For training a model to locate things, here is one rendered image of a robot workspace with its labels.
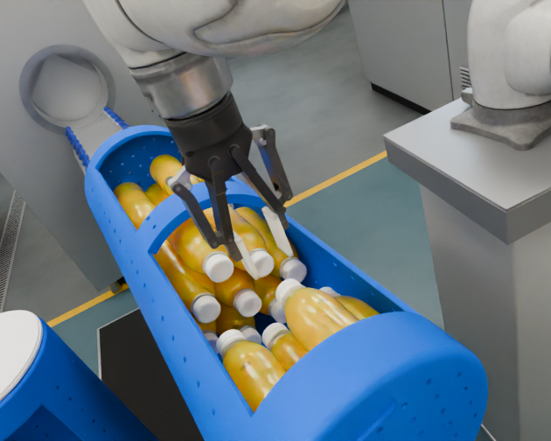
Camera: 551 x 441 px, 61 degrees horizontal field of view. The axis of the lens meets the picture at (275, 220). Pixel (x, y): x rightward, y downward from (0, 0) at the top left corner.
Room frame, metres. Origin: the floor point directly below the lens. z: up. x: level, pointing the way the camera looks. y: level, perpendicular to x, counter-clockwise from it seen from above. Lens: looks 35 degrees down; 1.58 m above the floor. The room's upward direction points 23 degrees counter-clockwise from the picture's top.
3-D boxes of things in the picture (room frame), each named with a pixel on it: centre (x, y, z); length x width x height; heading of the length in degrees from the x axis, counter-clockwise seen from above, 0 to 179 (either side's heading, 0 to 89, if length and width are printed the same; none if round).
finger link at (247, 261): (0.46, 0.05, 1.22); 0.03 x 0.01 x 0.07; 18
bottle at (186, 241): (0.63, 0.13, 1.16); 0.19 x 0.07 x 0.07; 18
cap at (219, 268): (0.54, 0.10, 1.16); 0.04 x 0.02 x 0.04; 108
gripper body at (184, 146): (0.47, 0.03, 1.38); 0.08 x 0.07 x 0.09; 108
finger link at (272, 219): (0.48, 0.00, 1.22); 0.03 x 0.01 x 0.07; 18
